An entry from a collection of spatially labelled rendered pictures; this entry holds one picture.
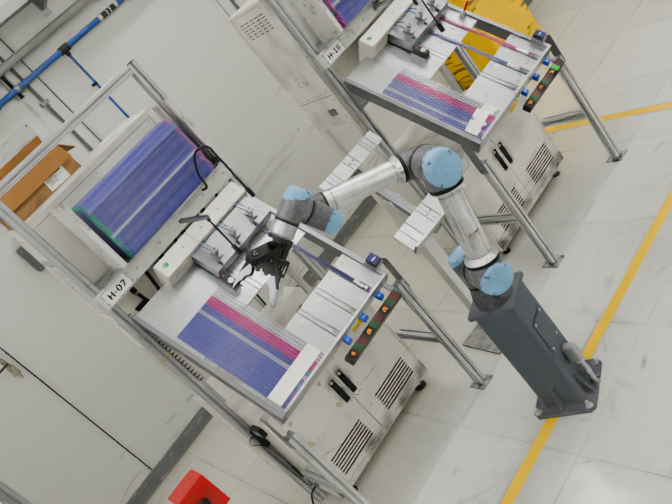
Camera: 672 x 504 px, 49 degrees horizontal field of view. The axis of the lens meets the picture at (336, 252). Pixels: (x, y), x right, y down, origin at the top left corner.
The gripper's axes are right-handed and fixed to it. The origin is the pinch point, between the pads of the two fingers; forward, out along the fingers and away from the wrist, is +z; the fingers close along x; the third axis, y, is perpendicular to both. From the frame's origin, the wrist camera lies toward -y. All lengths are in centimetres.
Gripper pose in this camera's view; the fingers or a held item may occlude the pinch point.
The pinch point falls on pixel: (251, 298)
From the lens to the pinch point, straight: 215.1
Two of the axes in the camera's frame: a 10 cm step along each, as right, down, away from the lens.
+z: -3.8, 9.2, 0.6
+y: 4.3, 1.2, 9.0
